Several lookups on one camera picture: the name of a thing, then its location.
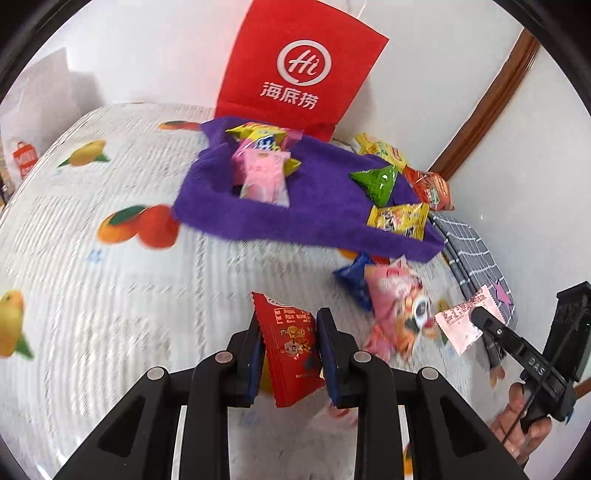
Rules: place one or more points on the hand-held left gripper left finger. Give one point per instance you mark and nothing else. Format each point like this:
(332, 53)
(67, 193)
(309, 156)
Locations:
(249, 350)

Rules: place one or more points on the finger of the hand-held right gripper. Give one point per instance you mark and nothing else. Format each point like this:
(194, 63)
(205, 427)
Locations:
(494, 328)
(493, 355)

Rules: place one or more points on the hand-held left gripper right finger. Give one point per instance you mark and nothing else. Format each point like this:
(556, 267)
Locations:
(328, 360)

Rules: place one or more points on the white pink snack packet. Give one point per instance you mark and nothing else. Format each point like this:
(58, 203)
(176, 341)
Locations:
(459, 323)

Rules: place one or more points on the red snack packet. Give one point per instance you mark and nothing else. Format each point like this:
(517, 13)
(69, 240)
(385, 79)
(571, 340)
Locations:
(288, 350)

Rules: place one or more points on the purple plush cloth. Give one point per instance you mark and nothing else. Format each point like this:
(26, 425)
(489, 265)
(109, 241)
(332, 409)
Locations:
(314, 207)

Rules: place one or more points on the green triangular snack packet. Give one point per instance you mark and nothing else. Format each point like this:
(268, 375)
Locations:
(376, 182)

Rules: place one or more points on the person's right hand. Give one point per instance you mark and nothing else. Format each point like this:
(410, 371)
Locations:
(531, 434)

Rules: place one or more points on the grey checked cloth pink star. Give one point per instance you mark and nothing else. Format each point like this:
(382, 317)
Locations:
(466, 249)

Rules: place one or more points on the panda print snack packet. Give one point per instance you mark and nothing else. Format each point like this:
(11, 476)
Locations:
(397, 300)

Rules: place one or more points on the fruit print tablecloth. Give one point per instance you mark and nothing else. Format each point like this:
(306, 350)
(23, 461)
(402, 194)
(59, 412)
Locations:
(115, 300)

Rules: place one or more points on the orange chip bag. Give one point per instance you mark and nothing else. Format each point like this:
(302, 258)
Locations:
(431, 187)

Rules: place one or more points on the yellow chip bag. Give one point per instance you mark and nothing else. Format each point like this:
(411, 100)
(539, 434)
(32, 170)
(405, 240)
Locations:
(381, 150)

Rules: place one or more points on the yellow blue snack packet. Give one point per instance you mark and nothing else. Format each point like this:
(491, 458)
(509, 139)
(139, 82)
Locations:
(265, 137)

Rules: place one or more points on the red paper bag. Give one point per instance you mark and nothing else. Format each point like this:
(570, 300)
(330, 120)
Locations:
(300, 92)

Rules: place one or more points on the white plastic bag red label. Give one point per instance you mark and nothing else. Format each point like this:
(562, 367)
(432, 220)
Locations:
(41, 106)

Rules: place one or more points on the brown wooden door frame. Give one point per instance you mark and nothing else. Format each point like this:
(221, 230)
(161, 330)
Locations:
(489, 101)

